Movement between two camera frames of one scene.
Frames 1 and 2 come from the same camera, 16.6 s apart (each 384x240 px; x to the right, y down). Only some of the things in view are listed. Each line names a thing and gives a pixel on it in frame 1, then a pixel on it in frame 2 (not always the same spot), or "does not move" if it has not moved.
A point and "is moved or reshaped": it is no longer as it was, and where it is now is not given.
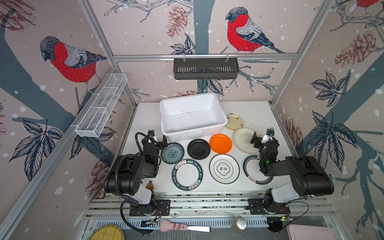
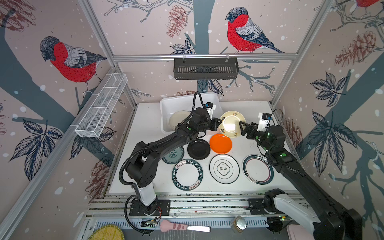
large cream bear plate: [242, 139] → [178, 117]
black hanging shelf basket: [203, 68] does not move
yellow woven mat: [107, 232] does not move
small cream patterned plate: [234, 122] is moved or reshaped
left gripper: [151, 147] → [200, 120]
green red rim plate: [251, 171] does not move
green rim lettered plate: [187, 174] does not move
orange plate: [220, 143] does not move
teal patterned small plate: [173, 153] does not move
